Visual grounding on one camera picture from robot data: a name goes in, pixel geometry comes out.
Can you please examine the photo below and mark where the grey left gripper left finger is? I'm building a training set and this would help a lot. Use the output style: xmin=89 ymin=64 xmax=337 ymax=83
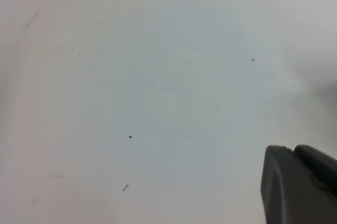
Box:
xmin=260 ymin=145 xmax=337 ymax=224

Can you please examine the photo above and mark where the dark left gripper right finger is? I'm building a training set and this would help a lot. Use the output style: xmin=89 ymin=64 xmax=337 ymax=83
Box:
xmin=293 ymin=144 xmax=337 ymax=200

